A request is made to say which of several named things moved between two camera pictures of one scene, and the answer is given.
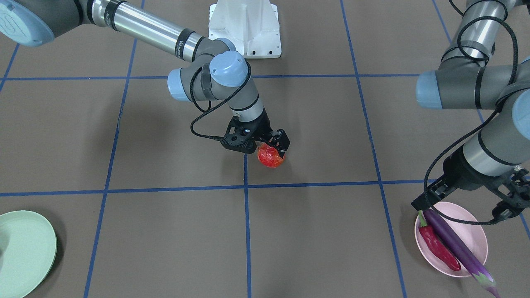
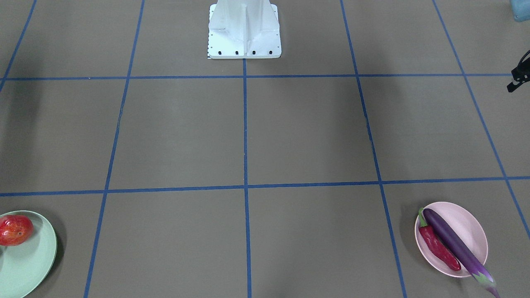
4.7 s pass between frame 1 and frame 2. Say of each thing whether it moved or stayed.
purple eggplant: stayed
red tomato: moved
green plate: stayed
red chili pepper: stayed
